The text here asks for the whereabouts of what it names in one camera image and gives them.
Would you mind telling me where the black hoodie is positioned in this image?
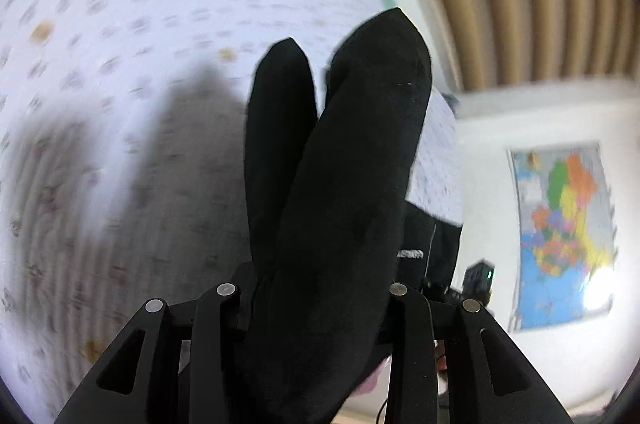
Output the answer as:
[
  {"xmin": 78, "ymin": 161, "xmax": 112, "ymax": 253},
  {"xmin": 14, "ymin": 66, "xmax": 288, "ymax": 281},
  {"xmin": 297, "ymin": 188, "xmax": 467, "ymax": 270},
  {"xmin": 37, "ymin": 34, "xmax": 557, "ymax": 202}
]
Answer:
[{"xmin": 177, "ymin": 7, "xmax": 463, "ymax": 424}]

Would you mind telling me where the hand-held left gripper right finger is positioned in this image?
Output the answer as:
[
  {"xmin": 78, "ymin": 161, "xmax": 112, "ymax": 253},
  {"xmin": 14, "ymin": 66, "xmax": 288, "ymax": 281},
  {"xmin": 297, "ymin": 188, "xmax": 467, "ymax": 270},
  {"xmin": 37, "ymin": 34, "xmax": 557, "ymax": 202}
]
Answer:
[{"xmin": 387, "ymin": 281, "xmax": 576, "ymax": 424}]

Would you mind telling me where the black cable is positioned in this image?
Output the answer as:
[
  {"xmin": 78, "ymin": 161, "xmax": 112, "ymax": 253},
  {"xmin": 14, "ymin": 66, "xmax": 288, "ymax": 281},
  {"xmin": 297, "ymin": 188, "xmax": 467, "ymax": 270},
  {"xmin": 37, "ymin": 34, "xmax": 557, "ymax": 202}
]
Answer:
[{"xmin": 375, "ymin": 396, "xmax": 396, "ymax": 424}]

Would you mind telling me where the pink cloth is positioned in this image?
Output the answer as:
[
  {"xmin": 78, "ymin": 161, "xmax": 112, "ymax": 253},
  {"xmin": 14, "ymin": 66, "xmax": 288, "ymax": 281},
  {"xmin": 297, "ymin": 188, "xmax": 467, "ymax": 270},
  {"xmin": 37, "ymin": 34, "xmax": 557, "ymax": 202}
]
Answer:
[{"xmin": 347, "ymin": 356, "xmax": 393, "ymax": 402}]

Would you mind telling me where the floral white bed sheet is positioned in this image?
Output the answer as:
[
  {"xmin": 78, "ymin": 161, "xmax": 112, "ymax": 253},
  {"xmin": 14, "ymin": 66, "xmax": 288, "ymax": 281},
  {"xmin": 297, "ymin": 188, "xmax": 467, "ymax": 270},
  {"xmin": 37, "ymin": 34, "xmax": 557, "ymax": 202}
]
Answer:
[{"xmin": 0, "ymin": 0, "xmax": 463, "ymax": 422}]

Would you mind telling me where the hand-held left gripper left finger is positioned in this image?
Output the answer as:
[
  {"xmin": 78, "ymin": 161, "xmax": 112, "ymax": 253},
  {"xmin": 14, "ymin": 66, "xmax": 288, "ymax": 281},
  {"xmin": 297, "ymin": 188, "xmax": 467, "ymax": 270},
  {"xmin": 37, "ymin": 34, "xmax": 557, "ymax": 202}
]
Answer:
[{"xmin": 52, "ymin": 261, "xmax": 258, "ymax": 424}]

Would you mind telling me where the colourful wall map poster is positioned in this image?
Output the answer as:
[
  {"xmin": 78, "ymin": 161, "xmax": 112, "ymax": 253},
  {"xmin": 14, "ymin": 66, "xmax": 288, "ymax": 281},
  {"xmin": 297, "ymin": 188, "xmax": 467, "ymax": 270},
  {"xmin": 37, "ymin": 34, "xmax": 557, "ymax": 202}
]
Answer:
[{"xmin": 507, "ymin": 143, "xmax": 618, "ymax": 332}]

